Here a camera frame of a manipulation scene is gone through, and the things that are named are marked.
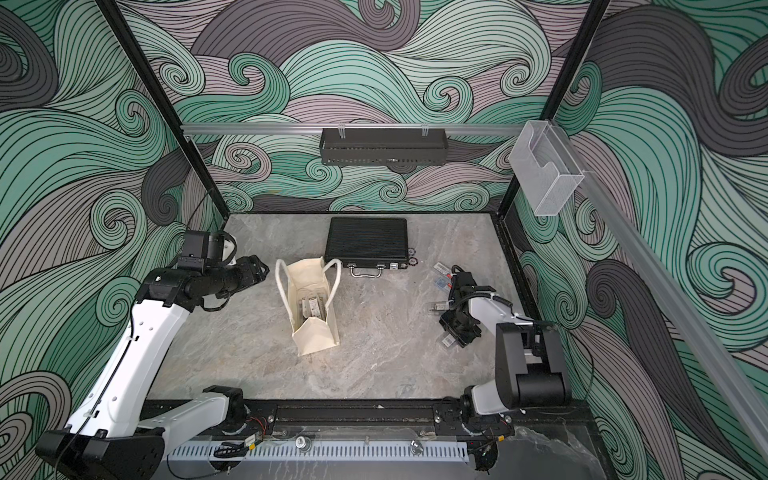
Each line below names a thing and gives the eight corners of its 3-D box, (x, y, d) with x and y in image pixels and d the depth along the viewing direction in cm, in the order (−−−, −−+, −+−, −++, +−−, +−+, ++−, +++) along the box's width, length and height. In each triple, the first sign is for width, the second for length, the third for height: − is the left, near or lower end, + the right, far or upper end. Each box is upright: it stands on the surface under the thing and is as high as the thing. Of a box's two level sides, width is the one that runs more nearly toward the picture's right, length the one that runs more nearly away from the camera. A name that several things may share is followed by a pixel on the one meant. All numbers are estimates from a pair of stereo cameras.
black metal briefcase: (324, 277, 103) (322, 267, 98) (331, 228, 118) (329, 217, 113) (409, 277, 102) (410, 267, 98) (405, 227, 118) (406, 217, 113)
